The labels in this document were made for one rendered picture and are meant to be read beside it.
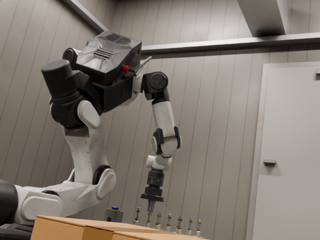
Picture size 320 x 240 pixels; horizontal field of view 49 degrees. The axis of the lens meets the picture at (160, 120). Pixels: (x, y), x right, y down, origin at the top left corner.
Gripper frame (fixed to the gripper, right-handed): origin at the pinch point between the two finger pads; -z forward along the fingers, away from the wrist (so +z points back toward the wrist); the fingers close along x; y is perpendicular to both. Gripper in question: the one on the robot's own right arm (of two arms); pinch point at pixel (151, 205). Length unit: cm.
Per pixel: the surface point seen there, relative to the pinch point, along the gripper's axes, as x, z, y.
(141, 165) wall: -63, 50, -239
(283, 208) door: -175, 22, -111
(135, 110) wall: -45, 122, -257
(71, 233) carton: 56, -8, 127
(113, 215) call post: 18.1, -8.0, -4.3
